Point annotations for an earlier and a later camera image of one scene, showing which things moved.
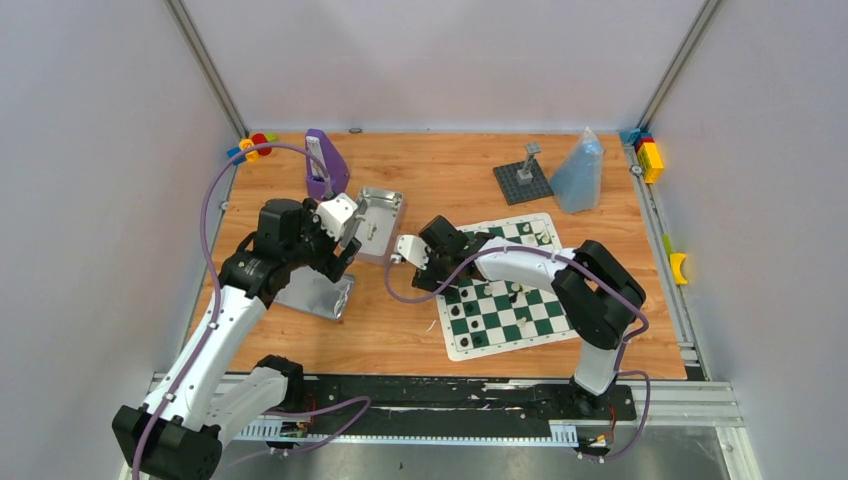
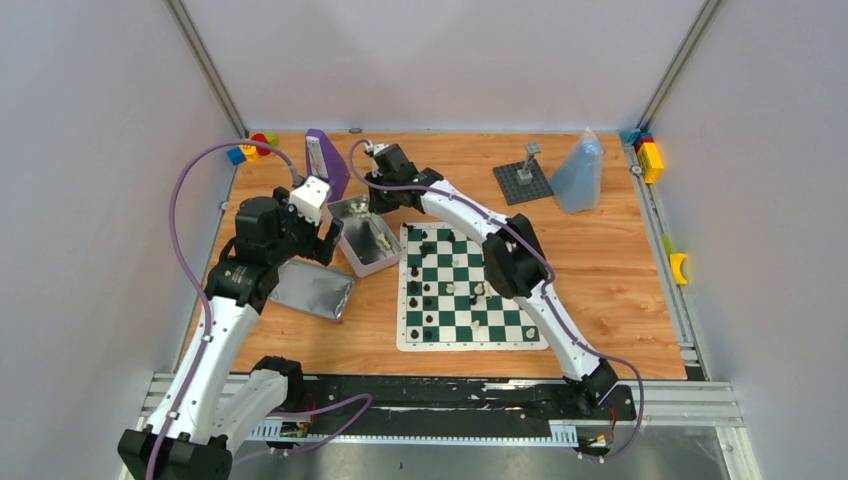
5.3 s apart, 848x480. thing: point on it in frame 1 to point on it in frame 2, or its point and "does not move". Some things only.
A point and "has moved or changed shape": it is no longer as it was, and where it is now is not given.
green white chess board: (485, 317) has moved or changed shape
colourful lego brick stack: (647, 150) does not move
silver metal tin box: (380, 212) has moved or changed shape
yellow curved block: (676, 259) does not move
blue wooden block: (232, 151) does not move
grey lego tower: (524, 176) does not move
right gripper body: (437, 271) to (385, 199)
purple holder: (338, 173) does not move
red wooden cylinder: (259, 138) does not move
